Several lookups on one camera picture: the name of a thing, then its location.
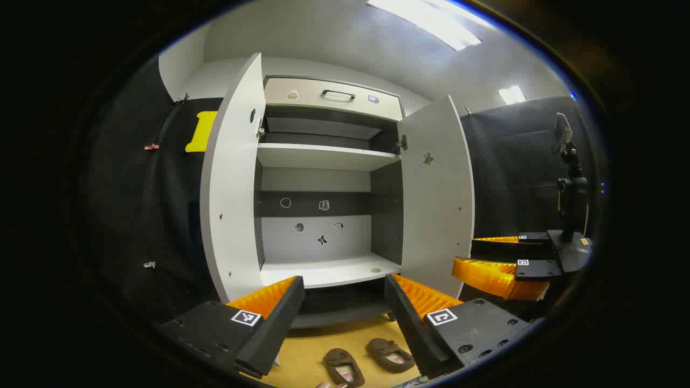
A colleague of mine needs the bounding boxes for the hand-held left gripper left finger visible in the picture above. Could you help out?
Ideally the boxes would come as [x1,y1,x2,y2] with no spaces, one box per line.
[162,276,306,379]

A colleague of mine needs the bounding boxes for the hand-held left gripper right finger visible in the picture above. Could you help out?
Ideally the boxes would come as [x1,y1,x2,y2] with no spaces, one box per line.
[384,273,540,379]

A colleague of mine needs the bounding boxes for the brown fuzzy shoe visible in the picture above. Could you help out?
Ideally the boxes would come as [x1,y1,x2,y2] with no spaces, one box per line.
[323,348,365,387]
[367,338,416,373]

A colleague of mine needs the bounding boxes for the white cabinet door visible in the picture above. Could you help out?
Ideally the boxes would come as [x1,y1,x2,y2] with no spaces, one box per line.
[397,95,475,300]
[199,52,266,303]

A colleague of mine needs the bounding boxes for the white grey shoe cabinet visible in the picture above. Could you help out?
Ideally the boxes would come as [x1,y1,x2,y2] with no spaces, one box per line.
[199,52,475,329]

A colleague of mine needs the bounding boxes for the beige cabinet drawer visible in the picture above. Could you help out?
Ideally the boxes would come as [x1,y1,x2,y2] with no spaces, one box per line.
[263,77,404,122]

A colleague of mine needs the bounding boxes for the small ceiling light panel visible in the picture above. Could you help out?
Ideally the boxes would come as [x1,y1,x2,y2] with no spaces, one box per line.
[497,85,526,105]

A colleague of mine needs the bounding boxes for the long ceiling light panel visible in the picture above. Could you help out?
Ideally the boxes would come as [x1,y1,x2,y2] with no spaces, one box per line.
[367,0,494,52]

